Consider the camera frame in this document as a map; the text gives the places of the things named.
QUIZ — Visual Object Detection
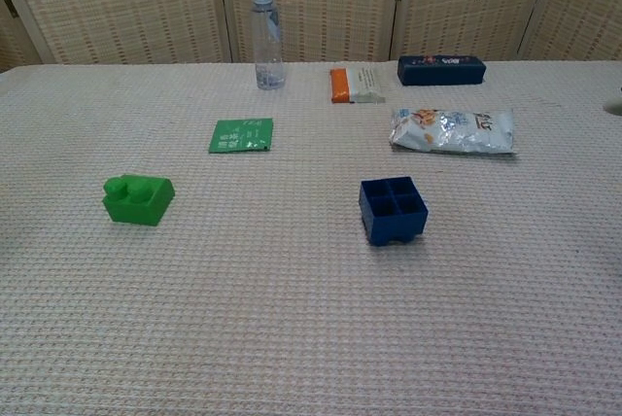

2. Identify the bamboo folding screen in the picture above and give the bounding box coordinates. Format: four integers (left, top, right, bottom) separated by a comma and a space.
0, 0, 622, 73

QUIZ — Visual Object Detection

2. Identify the clear plastic water bottle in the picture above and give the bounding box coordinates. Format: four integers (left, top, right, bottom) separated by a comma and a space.
250, 0, 286, 91

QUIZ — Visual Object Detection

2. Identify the beige woven tablecloth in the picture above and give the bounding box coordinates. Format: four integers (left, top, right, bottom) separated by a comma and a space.
0, 59, 622, 416

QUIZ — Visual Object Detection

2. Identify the white crinkled snack bag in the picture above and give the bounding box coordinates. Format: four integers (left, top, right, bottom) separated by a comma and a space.
389, 107, 515, 156

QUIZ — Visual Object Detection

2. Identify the orange and white snack packet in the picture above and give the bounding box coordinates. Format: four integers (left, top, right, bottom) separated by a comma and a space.
329, 65, 388, 105

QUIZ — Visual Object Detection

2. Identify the dark blue rectangular box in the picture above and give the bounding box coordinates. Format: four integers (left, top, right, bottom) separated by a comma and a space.
397, 53, 488, 87

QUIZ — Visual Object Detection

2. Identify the green square sachet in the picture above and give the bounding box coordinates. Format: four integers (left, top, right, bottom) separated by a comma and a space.
208, 118, 274, 155

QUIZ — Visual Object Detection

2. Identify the blue building block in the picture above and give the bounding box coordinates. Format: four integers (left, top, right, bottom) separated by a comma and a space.
359, 176, 431, 247

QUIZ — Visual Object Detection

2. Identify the green toy brick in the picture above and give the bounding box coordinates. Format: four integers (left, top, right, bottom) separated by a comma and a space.
101, 173, 177, 227

